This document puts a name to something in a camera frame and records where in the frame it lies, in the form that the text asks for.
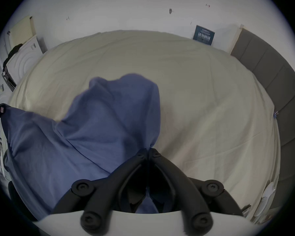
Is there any white washing machine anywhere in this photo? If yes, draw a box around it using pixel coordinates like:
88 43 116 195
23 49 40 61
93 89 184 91
2 35 49 92

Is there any dark blue wall sign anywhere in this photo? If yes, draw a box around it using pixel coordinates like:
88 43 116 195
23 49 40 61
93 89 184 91
193 25 215 46

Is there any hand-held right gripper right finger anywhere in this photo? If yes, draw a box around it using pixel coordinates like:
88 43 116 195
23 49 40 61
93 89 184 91
148 148 244 233

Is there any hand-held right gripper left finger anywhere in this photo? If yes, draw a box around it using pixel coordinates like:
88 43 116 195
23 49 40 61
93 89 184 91
52 148 148 236

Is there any grey padded headboard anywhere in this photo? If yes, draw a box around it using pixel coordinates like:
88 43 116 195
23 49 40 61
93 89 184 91
230 28 295 221

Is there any blue shirt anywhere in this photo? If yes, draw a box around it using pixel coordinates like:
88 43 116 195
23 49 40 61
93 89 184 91
1 73 161 221

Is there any bed with beige sheet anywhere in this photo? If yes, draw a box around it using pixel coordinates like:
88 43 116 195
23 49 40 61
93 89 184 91
2 30 282 225

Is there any cream flat board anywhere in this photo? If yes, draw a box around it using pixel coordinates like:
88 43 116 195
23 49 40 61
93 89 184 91
9 15 37 47

